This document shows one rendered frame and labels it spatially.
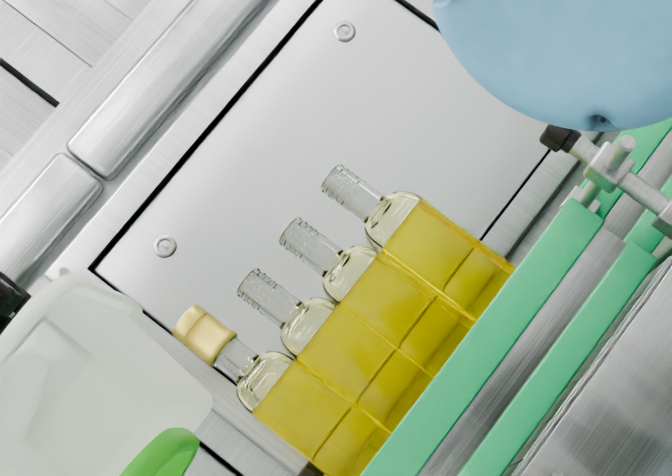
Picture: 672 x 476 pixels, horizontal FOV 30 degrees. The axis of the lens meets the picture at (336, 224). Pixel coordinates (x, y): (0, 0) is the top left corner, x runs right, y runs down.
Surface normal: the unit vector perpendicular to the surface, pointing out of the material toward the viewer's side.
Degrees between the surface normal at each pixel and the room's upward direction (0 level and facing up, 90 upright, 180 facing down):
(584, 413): 90
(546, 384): 90
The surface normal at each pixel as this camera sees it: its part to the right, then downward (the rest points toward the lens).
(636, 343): 0.01, -0.25
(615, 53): -0.36, 0.44
